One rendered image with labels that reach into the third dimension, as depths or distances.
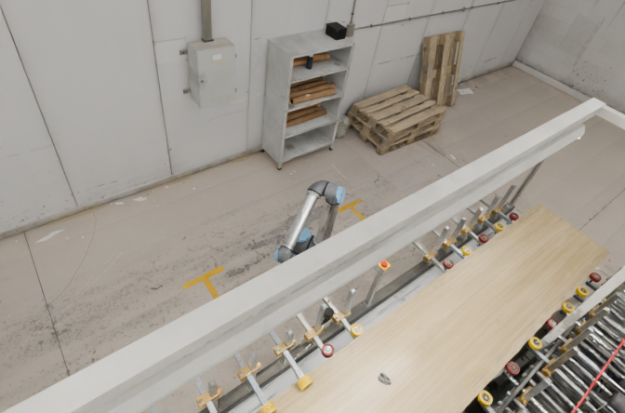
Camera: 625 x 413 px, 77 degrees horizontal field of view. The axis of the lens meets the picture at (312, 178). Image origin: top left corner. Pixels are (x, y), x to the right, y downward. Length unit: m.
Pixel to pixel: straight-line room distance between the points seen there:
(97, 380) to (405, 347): 2.18
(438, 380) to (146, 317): 2.42
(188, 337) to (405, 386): 1.95
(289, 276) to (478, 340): 2.20
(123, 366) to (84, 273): 3.32
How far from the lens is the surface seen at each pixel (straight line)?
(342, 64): 4.88
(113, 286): 4.12
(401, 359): 2.83
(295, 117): 5.03
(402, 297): 3.41
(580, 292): 3.86
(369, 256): 1.27
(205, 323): 1.01
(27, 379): 3.93
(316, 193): 2.81
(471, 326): 3.15
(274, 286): 1.06
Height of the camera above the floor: 3.36
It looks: 42 degrees down
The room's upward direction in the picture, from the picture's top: 11 degrees clockwise
